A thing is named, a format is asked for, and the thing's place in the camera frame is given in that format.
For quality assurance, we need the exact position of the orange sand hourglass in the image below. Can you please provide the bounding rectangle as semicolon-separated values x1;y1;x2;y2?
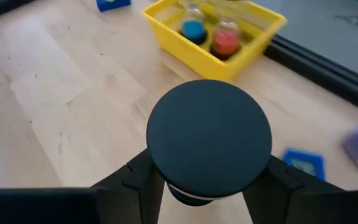
145;79;273;207

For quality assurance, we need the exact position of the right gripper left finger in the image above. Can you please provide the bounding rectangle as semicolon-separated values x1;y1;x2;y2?
91;149;166;224

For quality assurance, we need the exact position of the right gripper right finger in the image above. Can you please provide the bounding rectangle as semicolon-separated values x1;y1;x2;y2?
242;155;303;224

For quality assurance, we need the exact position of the yellow plastic basket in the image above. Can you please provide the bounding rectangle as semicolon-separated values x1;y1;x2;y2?
141;0;288;82

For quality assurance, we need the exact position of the red sand hourglass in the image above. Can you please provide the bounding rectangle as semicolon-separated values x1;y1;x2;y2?
209;18;242;62

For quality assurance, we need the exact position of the jar with blue contents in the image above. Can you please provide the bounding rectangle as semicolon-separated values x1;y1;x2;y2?
178;2;209;46

